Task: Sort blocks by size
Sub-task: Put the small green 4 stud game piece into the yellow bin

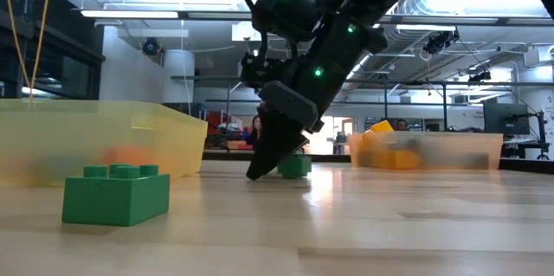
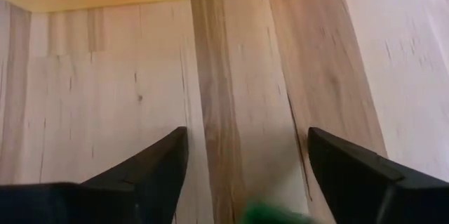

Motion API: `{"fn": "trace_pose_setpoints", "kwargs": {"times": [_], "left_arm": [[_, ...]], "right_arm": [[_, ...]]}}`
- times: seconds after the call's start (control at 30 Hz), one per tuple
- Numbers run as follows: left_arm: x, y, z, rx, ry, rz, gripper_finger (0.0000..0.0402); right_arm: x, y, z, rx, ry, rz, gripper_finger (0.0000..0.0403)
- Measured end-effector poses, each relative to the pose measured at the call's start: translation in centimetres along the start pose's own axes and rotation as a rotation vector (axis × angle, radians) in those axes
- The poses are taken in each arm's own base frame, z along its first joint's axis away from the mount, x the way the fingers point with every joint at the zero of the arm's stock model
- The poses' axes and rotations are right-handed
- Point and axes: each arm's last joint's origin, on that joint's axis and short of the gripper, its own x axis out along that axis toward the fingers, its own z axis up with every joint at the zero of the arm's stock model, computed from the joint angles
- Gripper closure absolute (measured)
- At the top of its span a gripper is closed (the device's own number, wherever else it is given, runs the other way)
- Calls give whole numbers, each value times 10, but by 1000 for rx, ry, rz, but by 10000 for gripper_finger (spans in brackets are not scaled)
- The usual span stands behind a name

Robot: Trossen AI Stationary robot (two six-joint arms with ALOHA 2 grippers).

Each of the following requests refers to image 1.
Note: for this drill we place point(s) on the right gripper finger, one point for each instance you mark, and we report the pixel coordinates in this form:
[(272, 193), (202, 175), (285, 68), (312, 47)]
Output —
[(281, 137)]

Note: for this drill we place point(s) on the small green building block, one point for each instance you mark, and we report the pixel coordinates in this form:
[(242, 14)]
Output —
[(112, 202), (296, 167)]

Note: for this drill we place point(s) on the large blue building block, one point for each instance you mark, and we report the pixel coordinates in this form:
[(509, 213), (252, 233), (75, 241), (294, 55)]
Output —
[(474, 161)]

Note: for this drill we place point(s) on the person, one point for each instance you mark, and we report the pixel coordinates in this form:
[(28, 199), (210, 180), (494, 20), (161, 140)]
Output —
[(254, 129), (402, 124)]

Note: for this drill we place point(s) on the red storage bins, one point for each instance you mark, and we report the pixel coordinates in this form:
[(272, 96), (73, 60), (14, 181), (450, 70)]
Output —
[(214, 122)]

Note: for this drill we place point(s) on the white globe lamp box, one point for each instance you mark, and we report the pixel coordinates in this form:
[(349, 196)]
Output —
[(240, 34)]

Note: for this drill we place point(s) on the yellow translucent plastic bin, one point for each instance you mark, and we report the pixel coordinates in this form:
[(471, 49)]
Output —
[(173, 137)]

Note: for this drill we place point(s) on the white cylindrical column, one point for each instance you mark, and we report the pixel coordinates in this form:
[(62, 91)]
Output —
[(179, 77)]

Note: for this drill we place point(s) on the orange translucent plastic bin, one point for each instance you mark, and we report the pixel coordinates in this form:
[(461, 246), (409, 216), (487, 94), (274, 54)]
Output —
[(441, 150)]

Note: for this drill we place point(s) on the black computer monitor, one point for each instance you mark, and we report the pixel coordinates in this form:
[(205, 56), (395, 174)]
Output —
[(506, 118)]

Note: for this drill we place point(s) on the neighbouring station black frame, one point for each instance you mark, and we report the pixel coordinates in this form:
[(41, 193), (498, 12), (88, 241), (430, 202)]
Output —
[(385, 100)]

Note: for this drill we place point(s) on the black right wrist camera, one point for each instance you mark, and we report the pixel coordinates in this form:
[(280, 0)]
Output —
[(264, 70)]

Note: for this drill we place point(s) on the black round ceiling camera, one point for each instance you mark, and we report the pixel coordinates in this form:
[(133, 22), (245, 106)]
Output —
[(151, 46)]

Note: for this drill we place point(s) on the black hanging camera cluster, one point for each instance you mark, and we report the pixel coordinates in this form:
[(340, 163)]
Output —
[(439, 42), (479, 76)]

